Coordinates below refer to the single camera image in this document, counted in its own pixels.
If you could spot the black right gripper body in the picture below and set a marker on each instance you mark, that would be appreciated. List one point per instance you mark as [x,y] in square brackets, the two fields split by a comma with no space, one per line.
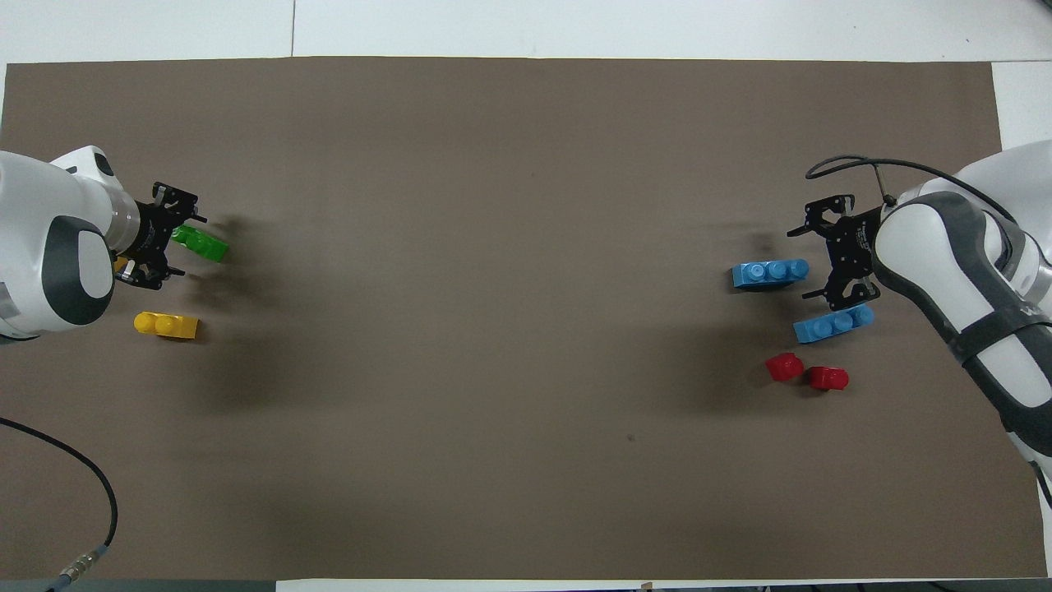
[855,247]

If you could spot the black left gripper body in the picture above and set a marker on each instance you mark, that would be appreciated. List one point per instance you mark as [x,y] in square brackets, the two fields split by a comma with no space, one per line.
[152,234]

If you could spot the green two-stud toy brick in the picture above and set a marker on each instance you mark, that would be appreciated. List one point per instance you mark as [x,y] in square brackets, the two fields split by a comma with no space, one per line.
[205,244]

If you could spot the blue three-stud toy brick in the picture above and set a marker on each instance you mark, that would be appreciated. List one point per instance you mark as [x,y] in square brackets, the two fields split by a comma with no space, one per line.
[770,275]
[830,326]

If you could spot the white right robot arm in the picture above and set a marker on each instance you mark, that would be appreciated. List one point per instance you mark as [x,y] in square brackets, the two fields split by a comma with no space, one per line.
[962,271]

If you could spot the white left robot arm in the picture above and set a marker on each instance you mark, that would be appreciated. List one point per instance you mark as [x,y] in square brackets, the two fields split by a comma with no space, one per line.
[49,238]

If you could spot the red single-stud toy brick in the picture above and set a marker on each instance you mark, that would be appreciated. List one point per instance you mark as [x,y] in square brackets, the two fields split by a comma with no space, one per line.
[828,378]
[784,367]

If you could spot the brown table mat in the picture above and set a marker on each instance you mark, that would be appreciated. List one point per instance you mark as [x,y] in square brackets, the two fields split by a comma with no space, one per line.
[493,205]

